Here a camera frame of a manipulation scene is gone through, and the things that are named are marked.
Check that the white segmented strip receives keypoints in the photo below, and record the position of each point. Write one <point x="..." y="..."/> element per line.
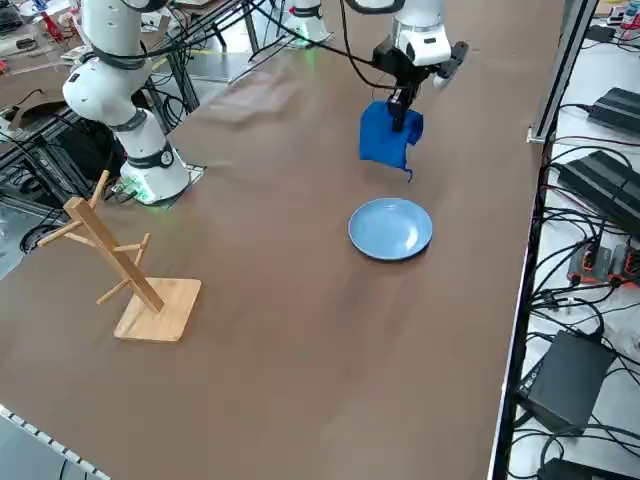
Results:
<point x="50" y="441"/>

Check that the small black adapter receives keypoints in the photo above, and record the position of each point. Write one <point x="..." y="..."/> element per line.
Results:
<point x="600" y="32"/>

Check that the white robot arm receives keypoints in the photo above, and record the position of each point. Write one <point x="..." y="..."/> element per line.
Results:
<point x="110" y="100"/>
<point x="307" y="25"/>

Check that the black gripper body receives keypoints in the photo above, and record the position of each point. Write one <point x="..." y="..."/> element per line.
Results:
<point x="392" y="62"/>

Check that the blue cloth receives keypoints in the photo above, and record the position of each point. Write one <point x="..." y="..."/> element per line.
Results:
<point x="380" y="140"/>

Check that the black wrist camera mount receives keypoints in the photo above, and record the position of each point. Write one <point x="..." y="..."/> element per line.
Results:
<point x="455" y="57"/>

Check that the large black power adapter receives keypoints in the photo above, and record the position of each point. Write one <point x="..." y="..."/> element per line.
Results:
<point x="600" y="180"/>

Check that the light blue plastic plate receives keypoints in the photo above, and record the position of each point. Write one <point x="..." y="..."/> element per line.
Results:
<point x="390" y="230"/>

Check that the orange and black device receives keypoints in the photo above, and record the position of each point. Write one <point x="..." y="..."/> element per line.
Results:
<point x="625" y="265"/>
<point x="590" y="262"/>

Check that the aluminium camera post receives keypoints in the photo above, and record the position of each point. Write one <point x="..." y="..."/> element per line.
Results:
<point x="562" y="65"/>

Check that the wooden cup rack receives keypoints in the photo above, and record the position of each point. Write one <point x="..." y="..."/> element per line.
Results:
<point x="155" y="310"/>

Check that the red clamp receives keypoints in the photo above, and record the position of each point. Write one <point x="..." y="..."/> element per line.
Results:
<point x="51" y="27"/>

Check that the black electronics box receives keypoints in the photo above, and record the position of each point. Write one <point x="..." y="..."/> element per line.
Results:
<point x="565" y="380"/>
<point x="570" y="472"/>

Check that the grey metal bracket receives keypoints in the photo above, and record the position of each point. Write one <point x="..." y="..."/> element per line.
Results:
<point x="540" y="135"/>

